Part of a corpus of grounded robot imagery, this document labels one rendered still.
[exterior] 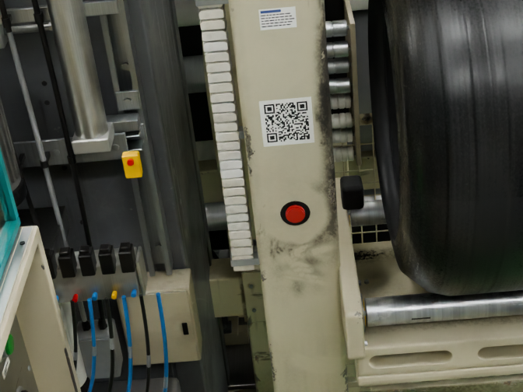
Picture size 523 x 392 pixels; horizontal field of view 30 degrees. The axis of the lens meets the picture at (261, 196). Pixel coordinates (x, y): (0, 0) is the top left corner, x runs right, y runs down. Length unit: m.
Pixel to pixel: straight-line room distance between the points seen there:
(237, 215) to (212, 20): 0.32
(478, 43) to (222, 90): 0.38
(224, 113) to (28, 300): 0.41
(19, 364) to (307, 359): 0.60
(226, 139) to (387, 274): 0.49
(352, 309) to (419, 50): 0.43
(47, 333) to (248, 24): 0.49
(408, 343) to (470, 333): 0.10
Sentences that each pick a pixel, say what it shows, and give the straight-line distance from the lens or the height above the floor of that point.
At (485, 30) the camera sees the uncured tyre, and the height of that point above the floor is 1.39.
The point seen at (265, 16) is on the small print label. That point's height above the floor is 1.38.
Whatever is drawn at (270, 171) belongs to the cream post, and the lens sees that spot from 1.46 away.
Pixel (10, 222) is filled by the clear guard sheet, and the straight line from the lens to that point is 1.17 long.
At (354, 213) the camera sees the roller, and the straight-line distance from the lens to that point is 1.75.
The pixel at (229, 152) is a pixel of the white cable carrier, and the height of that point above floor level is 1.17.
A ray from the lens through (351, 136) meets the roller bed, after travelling 1.90.
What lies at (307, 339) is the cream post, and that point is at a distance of 1.65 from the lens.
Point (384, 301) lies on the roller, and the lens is 1.54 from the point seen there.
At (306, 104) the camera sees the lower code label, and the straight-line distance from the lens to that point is 1.41.
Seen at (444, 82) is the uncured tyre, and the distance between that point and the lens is 1.24.
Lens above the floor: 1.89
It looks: 32 degrees down
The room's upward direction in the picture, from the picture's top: 6 degrees counter-clockwise
